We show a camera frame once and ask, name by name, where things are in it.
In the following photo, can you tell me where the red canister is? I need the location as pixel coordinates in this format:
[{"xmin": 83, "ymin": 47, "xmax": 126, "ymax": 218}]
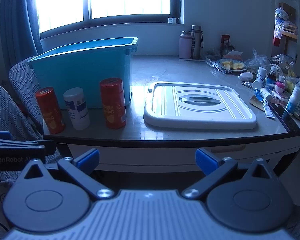
[
  {"xmin": 100, "ymin": 77, "xmax": 126, "ymax": 129},
  {"xmin": 35, "ymin": 87, "xmax": 65, "ymax": 134}
]

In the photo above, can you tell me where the white bin lid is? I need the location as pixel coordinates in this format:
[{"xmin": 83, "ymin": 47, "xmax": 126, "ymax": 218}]
[{"xmin": 143, "ymin": 82, "xmax": 257, "ymax": 130}]

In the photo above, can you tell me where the white pill bottle blue label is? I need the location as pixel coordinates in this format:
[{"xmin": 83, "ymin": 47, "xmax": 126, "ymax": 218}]
[{"xmin": 63, "ymin": 87, "xmax": 90, "ymax": 131}]

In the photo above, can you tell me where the grey covered chair near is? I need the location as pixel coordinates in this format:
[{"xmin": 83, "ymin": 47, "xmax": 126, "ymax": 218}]
[{"xmin": 0, "ymin": 86, "xmax": 62, "ymax": 187}]

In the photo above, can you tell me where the grey covered chair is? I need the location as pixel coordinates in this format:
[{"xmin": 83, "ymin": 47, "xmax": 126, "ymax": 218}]
[
  {"xmin": 8, "ymin": 56, "xmax": 43, "ymax": 133},
  {"xmin": 0, "ymin": 86, "xmax": 62, "ymax": 187}
]

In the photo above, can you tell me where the grey covered chair far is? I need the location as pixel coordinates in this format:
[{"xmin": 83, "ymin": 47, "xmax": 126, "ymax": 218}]
[{"xmin": 8, "ymin": 56, "xmax": 43, "ymax": 133}]

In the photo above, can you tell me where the tan medical plaster sheet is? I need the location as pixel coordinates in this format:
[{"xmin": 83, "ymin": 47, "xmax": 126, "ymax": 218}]
[{"xmin": 249, "ymin": 95, "xmax": 264, "ymax": 111}]

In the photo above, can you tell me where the blue white ointment tube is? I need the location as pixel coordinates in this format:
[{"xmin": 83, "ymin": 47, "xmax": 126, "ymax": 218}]
[{"xmin": 254, "ymin": 88, "xmax": 263, "ymax": 102}]

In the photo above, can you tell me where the black smartphone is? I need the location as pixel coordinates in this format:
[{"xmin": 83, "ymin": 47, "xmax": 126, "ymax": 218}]
[{"xmin": 269, "ymin": 103, "xmax": 300, "ymax": 133}]

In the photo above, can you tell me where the white tube bottle lying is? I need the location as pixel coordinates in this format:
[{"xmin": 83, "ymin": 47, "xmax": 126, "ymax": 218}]
[{"xmin": 260, "ymin": 87, "xmax": 273, "ymax": 102}]

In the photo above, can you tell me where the white medicine bottle lying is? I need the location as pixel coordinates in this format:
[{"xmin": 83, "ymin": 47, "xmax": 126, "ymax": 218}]
[{"xmin": 252, "ymin": 78, "xmax": 264, "ymax": 90}]

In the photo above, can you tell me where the small white lotion bottle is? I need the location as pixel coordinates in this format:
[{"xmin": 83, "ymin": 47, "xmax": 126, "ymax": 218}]
[{"xmin": 238, "ymin": 72, "xmax": 254, "ymax": 82}]

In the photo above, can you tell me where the white spray bottle blue print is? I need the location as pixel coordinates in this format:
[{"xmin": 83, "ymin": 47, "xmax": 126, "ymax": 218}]
[{"xmin": 285, "ymin": 86, "xmax": 300, "ymax": 115}]

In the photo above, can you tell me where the teal plastic storage bin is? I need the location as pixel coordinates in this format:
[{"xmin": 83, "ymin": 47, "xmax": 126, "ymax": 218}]
[{"xmin": 28, "ymin": 37, "xmax": 138, "ymax": 109}]

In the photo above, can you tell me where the pink lidded cream jar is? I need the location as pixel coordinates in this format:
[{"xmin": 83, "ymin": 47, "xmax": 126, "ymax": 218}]
[{"xmin": 275, "ymin": 81, "xmax": 285, "ymax": 94}]

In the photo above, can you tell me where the plate of apple slices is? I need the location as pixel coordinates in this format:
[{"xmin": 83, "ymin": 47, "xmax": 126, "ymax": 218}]
[{"xmin": 217, "ymin": 59, "xmax": 247, "ymax": 73}]

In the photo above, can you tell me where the white upright medicine bottle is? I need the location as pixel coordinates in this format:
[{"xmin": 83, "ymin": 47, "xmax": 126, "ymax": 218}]
[{"xmin": 257, "ymin": 67, "xmax": 267, "ymax": 81}]

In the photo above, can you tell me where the brown syrup bottle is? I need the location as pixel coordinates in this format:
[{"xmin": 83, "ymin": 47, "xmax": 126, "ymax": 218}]
[{"xmin": 267, "ymin": 64, "xmax": 278, "ymax": 83}]

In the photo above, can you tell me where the blue curtain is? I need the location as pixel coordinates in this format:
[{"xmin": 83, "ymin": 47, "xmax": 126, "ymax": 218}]
[{"xmin": 0, "ymin": 0, "xmax": 43, "ymax": 70}]

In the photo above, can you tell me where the pink water bottle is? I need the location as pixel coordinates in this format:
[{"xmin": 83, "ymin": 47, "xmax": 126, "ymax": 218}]
[{"xmin": 179, "ymin": 31, "xmax": 192, "ymax": 59}]

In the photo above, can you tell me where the steel thermos bottle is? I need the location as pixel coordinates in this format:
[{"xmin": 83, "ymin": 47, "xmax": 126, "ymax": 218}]
[{"xmin": 191, "ymin": 24, "xmax": 203, "ymax": 59}]

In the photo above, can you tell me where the white device on windowsill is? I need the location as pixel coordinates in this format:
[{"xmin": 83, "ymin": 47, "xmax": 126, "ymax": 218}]
[{"xmin": 167, "ymin": 17, "xmax": 177, "ymax": 24}]

